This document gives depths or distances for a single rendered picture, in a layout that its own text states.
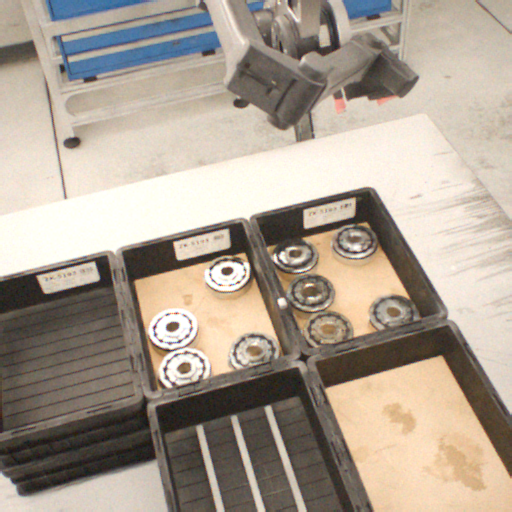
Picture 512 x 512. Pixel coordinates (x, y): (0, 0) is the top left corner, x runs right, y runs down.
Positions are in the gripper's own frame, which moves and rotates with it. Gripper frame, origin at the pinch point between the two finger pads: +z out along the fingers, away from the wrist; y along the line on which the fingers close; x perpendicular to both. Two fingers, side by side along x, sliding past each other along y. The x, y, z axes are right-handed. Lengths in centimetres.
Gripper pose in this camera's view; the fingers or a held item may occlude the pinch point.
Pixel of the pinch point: (358, 105)
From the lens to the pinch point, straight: 164.1
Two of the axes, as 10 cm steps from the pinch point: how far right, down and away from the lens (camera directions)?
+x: -2.7, -9.0, 3.5
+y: 9.6, -2.3, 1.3
